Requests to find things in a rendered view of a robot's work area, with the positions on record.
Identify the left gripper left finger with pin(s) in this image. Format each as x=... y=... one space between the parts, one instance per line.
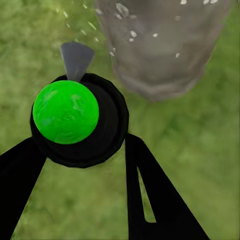
x=19 y=171

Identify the pesticide atomizer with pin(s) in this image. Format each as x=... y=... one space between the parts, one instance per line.
x=80 y=119

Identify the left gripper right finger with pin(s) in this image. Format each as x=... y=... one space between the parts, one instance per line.
x=174 y=220

